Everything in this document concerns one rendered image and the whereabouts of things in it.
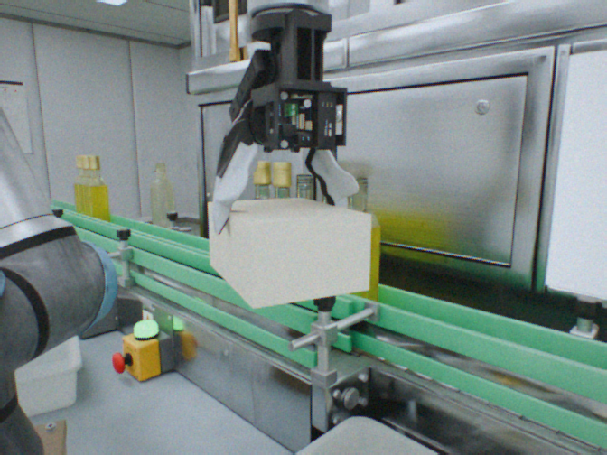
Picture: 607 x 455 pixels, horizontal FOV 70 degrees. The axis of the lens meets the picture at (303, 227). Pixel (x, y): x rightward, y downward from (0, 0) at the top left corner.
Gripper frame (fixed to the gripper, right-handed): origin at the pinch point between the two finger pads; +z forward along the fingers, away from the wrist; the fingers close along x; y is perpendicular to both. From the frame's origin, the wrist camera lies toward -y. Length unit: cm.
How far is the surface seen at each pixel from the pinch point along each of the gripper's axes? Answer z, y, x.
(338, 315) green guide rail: 16.5, -11.4, 13.8
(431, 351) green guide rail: 18.1, 1.0, 20.9
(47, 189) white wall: 49, -608, -80
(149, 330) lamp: 26.3, -40.5, -10.8
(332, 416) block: 26.6, -2.9, 8.4
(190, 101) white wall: -74, -655, 116
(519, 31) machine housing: -24.4, -3.4, 37.1
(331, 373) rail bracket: 19.9, -2.4, 7.7
